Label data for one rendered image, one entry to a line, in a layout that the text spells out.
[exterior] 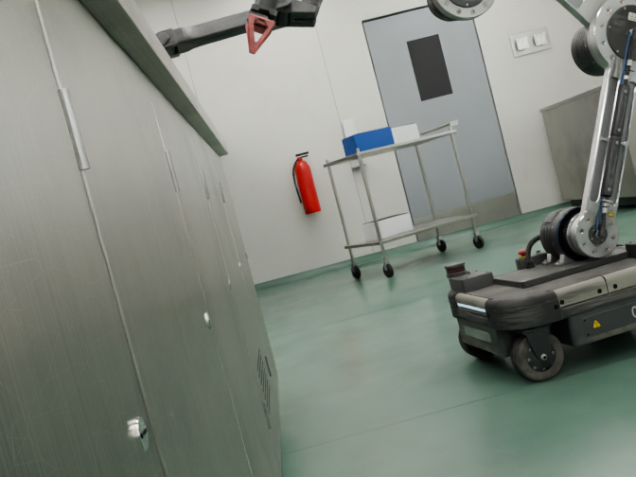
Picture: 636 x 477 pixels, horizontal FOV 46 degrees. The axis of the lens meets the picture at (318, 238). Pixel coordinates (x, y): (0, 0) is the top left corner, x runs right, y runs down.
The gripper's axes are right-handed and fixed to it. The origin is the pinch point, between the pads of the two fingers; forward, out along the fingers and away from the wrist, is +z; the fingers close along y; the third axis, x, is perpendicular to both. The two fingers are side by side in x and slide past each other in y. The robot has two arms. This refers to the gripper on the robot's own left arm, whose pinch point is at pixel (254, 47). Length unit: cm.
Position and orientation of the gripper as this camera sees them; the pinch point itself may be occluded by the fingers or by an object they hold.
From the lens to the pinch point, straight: 193.9
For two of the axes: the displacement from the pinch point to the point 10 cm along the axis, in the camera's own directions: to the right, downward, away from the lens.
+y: 1.8, 0.0, -9.8
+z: -2.5, 9.7, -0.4
